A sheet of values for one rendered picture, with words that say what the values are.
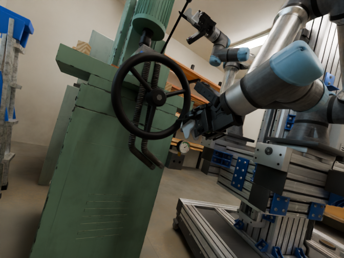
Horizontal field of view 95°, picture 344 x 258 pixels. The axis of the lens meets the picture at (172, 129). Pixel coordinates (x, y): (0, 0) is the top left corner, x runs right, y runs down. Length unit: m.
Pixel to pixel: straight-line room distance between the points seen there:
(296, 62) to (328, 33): 1.05
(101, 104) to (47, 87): 2.47
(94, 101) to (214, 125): 0.46
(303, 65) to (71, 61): 0.64
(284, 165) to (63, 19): 3.29
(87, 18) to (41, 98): 1.46
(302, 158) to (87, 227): 0.88
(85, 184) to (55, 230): 0.19
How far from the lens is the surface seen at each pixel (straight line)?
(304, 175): 0.82
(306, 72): 0.33
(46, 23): 3.32
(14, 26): 1.47
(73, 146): 0.68
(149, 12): 0.94
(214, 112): 0.42
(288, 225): 1.21
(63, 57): 0.69
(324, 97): 0.46
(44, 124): 3.12
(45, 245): 0.84
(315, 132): 0.87
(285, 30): 0.64
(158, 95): 0.52
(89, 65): 0.69
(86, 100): 0.67
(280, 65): 0.33
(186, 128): 0.48
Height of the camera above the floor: 0.71
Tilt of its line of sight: 2 degrees up
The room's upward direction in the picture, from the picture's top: 15 degrees clockwise
